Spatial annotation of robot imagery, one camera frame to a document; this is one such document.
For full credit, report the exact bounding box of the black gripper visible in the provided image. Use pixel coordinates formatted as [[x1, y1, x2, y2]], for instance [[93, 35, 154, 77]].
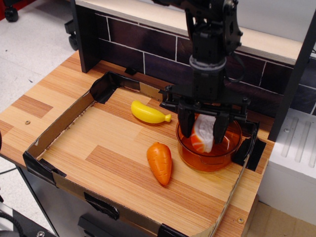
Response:
[[162, 63, 250, 144]]

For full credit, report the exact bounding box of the salmon sushi toy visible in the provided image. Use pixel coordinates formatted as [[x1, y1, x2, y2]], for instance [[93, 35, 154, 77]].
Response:
[[191, 114, 216, 153]]

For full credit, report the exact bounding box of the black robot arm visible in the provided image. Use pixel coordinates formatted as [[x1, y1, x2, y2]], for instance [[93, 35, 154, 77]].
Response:
[[155, 0, 250, 144]]

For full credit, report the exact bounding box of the orange transparent plastic pot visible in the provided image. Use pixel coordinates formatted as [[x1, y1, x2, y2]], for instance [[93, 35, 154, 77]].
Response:
[[176, 121, 242, 172]]

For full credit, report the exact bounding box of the cardboard fence with black tape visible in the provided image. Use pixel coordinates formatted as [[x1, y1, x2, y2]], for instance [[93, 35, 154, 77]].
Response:
[[23, 72, 261, 237]]

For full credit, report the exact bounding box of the orange toy carrot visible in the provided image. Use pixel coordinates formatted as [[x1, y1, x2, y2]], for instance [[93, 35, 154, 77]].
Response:
[[146, 142, 172, 186]]

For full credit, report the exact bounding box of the yellow toy banana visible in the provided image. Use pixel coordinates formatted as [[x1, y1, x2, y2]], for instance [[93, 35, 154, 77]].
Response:
[[131, 100, 171, 124]]

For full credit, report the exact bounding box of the white grooved sink block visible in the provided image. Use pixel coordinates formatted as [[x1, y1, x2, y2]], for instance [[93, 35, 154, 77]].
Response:
[[258, 109, 316, 225]]

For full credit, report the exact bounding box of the black cable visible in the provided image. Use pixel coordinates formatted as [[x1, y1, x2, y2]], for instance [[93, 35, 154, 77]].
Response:
[[223, 53, 245, 83]]

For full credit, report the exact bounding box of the black vertical post right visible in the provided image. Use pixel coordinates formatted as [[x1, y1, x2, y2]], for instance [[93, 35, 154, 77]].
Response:
[[268, 9, 316, 142]]

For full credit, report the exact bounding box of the black vertical post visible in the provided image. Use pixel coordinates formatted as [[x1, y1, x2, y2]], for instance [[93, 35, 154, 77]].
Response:
[[70, 0, 101, 73], [268, 9, 316, 142]]

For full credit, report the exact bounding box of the black vertical post left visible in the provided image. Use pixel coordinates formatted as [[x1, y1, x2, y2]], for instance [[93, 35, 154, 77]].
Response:
[[70, 0, 101, 73]]

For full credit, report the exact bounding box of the black caster wheel by post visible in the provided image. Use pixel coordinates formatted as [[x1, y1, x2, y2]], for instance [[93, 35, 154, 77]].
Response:
[[64, 19, 78, 51]]

